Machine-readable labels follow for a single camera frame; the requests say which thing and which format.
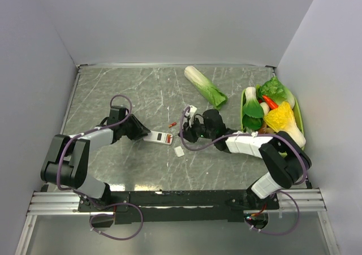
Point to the aluminium frame rail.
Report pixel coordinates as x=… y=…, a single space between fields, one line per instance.
x=66 y=203

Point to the white mushroom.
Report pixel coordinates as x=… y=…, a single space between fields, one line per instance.
x=265 y=108

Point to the brown mushroom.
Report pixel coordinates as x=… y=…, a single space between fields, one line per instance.
x=265 y=129

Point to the yellow napa cabbage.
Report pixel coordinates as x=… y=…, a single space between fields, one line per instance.
x=282 y=119

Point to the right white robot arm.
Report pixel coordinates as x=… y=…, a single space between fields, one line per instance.
x=285 y=160

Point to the long green napa cabbage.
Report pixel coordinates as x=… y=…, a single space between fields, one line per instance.
x=207 y=89

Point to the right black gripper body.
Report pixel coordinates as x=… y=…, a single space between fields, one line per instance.
x=197 y=130

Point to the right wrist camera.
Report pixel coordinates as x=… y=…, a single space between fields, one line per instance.
x=190 y=115

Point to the green lettuce head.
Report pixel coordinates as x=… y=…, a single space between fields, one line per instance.
x=276 y=91

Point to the green plastic tray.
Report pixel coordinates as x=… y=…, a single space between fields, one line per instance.
x=250 y=124

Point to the bok choy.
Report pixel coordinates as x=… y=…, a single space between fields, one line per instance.
x=252 y=108

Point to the white remote control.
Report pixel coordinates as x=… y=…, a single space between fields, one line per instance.
x=157 y=137

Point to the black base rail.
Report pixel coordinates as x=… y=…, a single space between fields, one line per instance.
x=176 y=206

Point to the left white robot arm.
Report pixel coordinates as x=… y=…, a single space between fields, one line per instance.
x=66 y=162

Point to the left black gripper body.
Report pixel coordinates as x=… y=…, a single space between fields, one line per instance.
x=129 y=126

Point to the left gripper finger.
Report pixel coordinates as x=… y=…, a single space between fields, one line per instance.
x=140 y=133
x=138 y=124

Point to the red chili pepper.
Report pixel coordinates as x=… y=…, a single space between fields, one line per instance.
x=272 y=105

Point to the white battery cover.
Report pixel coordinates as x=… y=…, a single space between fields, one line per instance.
x=179 y=151

